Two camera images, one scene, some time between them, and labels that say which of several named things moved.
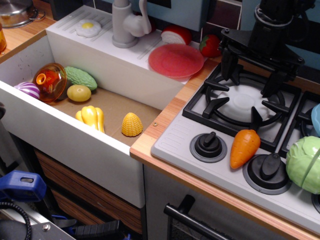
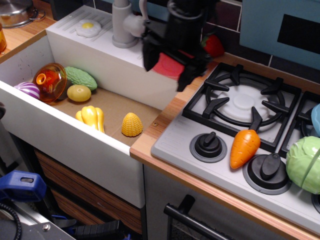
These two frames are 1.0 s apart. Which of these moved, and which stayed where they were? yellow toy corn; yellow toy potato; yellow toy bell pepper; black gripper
Moved: black gripper
Stayed: yellow toy corn; yellow toy bell pepper; yellow toy potato
